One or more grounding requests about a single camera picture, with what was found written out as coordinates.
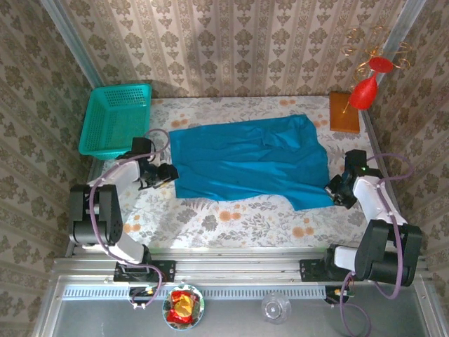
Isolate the blue t-shirt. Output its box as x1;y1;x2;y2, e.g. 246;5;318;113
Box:
168;114;335;211

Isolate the floral tablecloth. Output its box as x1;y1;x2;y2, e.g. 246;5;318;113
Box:
83;96;403;251

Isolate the teal plastic basket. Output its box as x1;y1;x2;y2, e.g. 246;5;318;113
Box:
78;83;153;161

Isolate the brown wooden block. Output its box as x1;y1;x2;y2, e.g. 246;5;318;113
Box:
328;91;361;134

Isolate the red goblet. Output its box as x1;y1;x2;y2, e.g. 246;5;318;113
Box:
348;55;394;112

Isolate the patterned glass plate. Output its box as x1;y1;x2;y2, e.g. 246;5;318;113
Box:
161;283;206;331

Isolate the clear glass cup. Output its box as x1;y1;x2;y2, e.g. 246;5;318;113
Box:
260;291;293;325

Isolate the red yellow snack packet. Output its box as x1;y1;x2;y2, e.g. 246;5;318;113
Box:
166;290;197;324

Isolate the grey metal shelf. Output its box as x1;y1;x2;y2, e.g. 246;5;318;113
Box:
33;275;449;337

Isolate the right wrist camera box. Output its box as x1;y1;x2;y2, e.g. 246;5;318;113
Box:
344;149;368;173

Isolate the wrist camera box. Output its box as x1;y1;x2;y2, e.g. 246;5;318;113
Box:
131;137;156;157
344;149;368;173

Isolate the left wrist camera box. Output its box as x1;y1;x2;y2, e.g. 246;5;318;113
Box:
131;137;156;157

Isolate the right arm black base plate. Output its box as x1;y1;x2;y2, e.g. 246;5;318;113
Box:
299;258;355;283

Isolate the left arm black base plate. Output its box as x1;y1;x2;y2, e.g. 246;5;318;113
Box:
113;259;176;282

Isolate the black cable bracket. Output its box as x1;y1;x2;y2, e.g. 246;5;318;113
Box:
128;286;158;305
324;286;351;305

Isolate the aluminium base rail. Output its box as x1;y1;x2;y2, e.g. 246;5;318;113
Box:
52;247;429;286

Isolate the grey slotted cable duct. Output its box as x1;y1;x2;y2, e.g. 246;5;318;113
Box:
62;284;328;301

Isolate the aluminium corner post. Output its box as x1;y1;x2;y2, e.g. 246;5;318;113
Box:
381;0;428;55
39;0;103;88

